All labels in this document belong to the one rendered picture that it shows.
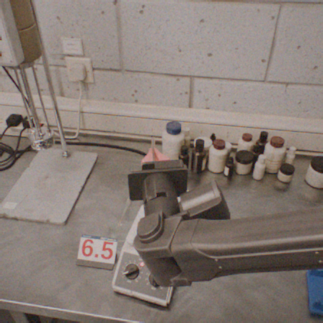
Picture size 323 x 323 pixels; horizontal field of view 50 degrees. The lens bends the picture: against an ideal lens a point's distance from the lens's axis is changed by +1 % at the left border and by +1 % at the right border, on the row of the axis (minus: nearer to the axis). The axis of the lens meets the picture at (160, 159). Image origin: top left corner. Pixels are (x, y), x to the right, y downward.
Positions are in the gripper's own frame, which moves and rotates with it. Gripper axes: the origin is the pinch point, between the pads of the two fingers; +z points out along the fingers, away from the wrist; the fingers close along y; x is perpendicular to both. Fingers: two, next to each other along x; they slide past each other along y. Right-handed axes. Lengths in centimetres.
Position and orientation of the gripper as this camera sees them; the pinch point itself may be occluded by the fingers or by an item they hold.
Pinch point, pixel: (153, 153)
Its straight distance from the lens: 66.1
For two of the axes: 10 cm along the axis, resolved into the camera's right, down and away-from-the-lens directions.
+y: -9.9, 0.7, -0.8
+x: 0.1, 7.8, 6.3
